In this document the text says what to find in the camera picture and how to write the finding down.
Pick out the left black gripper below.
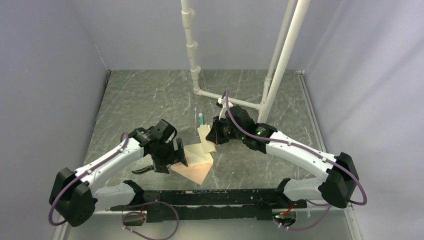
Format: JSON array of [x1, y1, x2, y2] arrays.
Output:
[[151, 137, 188, 174]]

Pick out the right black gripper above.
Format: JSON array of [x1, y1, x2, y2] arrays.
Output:
[[206, 115, 245, 145]]

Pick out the tan paper letter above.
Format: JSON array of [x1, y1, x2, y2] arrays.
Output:
[[197, 124, 216, 154]]

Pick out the green white glue stick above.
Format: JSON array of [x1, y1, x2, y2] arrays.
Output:
[[198, 112, 205, 127]]

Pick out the tan envelope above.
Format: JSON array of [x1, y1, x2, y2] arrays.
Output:
[[170, 143, 214, 185]]

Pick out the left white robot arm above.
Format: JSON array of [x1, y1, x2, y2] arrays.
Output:
[[48, 119, 189, 227]]

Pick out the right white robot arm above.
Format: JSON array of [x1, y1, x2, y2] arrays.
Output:
[[205, 105, 359, 209]]

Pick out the black pliers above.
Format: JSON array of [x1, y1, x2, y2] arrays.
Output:
[[131, 160, 155, 175]]

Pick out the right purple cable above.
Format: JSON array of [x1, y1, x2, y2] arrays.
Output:
[[221, 89, 369, 232]]

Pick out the purple cable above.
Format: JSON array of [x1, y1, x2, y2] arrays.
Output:
[[221, 89, 369, 232], [48, 132, 180, 240]]

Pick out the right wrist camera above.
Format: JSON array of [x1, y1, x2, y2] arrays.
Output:
[[216, 96, 227, 120]]

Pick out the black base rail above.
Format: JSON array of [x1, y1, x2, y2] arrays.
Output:
[[110, 186, 307, 223]]

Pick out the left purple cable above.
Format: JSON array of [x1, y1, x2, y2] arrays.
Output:
[[48, 132, 180, 240]]

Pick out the white PVC pipe frame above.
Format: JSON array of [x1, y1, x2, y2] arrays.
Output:
[[180, 0, 310, 123]]

